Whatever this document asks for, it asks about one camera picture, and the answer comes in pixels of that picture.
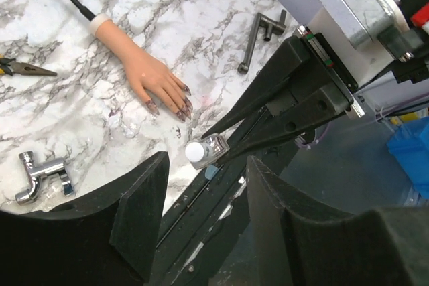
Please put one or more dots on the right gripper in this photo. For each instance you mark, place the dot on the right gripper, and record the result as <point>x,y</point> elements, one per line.
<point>322,106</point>

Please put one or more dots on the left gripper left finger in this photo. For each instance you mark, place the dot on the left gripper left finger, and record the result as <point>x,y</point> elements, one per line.
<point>105,237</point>

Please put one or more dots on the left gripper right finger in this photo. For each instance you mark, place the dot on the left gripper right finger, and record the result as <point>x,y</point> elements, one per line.
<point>301,241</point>

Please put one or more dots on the clear nail polish bottle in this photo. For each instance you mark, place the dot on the clear nail polish bottle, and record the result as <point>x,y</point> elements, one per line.
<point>206,151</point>

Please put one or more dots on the chrome faucet fitting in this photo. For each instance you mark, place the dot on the chrome faucet fitting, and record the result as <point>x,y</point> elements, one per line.
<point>36,174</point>

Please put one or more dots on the blue plastic bin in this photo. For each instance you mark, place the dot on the blue plastic bin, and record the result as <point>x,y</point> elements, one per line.
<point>409,145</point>

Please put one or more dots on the mannequin practice hand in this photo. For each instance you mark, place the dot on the mannequin practice hand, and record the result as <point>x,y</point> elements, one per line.
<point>145,73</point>

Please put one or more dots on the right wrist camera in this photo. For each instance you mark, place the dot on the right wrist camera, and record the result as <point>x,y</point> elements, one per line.
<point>369,36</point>

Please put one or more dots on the black mounting rail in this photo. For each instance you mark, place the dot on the black mounting rail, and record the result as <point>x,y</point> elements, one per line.
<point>202,227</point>

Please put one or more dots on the yellow handled pliers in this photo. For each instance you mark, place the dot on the yellow handled pliers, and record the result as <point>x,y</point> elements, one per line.
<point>10,66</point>

